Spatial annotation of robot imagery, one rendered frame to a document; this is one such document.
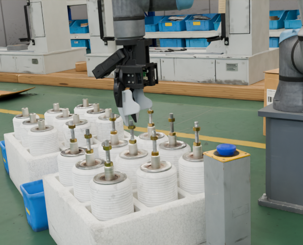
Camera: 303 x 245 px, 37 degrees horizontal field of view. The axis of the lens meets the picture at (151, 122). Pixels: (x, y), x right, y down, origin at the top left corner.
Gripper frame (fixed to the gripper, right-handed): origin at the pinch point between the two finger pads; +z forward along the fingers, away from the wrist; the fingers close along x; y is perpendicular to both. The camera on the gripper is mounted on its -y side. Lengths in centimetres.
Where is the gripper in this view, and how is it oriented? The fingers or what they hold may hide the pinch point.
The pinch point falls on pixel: (128, 118)
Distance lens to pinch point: 115.4
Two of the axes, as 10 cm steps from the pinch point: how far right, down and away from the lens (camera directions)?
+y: 8.5, 0.8, -5.2
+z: 0.6, 9.7, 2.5
